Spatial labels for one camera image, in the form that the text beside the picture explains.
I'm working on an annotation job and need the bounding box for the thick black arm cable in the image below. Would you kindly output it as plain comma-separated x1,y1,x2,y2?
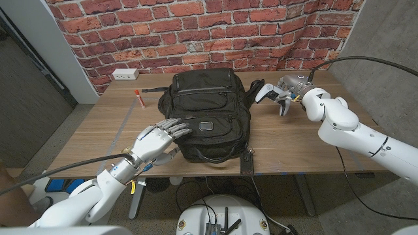
308,55,418,82
0,153,135,196

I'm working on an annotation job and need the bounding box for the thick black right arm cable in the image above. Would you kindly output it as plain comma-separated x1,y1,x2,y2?
308,55,418,82

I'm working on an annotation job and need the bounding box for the red marker pen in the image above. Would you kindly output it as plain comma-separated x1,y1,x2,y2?
134,89,146,110

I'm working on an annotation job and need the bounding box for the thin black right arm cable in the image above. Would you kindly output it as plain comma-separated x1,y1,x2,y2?
335,146,418,221

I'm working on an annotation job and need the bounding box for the blue flat object on floor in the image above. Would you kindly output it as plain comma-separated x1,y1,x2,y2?
45,178,86,193

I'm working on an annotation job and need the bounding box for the black leather luggage tag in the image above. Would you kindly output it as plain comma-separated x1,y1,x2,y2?
240,151,255,177

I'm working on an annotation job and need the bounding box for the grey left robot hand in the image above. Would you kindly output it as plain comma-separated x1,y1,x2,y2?
130,117,193,166

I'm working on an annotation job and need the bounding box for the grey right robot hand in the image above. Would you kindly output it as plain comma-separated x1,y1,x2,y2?
276,74,316,105

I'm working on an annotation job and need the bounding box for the white robot base with antennas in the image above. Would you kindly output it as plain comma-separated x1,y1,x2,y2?
175,195,271,235

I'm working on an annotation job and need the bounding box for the white power strip box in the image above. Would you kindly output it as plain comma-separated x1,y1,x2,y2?
112,68,140,81

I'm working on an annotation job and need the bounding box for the white game controller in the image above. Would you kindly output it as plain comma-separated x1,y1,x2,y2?
254,83,293,117

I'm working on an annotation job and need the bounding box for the red brick print backdrop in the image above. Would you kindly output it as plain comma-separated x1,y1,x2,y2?
45,0,365,95

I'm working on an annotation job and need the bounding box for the black fabric backpack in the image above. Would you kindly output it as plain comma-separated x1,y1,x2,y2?
142,67,265,164

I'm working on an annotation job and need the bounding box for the white table leg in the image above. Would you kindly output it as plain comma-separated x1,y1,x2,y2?
128,177,147,220
293,174,317,217

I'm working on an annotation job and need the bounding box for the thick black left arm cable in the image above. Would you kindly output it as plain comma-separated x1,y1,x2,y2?
0,153,135,196

